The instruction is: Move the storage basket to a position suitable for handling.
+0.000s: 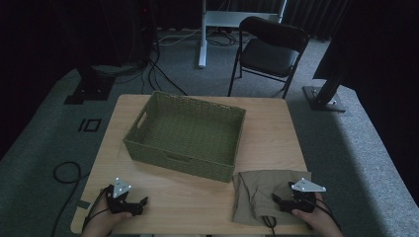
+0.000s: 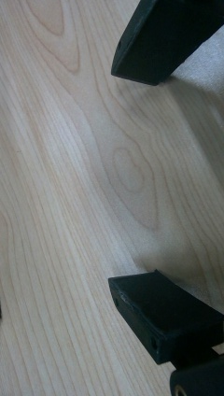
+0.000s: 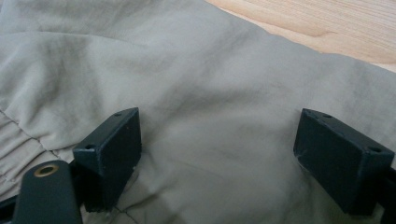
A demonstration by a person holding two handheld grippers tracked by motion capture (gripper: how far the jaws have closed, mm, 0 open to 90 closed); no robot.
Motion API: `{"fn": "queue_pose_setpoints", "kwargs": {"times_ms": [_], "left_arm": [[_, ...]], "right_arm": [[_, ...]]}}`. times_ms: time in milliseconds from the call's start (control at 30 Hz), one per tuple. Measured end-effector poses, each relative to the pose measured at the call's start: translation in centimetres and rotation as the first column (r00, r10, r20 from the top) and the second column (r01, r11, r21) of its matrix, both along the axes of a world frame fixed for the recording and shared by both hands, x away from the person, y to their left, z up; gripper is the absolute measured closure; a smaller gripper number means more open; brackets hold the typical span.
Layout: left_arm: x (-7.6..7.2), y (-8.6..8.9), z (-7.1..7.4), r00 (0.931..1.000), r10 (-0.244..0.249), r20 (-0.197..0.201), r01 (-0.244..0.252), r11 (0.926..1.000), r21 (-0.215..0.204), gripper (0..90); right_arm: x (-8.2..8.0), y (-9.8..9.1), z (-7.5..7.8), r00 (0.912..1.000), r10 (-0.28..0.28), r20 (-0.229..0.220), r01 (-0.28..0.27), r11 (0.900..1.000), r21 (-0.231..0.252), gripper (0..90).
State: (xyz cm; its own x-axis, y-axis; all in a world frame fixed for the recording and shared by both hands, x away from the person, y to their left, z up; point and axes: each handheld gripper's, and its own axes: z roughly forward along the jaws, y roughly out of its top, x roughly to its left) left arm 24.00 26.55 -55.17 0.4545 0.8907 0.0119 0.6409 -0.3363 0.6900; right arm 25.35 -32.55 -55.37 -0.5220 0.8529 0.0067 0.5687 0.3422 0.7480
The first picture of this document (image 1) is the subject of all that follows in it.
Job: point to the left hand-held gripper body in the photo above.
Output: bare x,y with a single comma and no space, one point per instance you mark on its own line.
122,201

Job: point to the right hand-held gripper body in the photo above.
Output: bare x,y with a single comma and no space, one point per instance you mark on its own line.
303,197

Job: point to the khaki shorts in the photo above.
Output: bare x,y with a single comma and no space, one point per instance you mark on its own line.
257,197

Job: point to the green woven basket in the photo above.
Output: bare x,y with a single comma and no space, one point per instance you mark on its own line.
187,138

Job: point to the person's right hand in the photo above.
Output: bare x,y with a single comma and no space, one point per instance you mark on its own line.
318,220

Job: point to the person's left hand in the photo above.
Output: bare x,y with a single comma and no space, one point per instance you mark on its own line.
100,222

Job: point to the black slanted metal stand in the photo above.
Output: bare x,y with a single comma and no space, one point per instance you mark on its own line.
324,97

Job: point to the black stand base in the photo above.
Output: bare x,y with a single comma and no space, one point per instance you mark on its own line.
89,90

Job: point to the black folding chair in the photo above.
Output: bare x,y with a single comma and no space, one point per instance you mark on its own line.
268,54

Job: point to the dark curtain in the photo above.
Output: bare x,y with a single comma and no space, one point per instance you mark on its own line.
316,16

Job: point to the white metal desk frame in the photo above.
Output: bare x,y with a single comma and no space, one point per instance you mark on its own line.
210,19

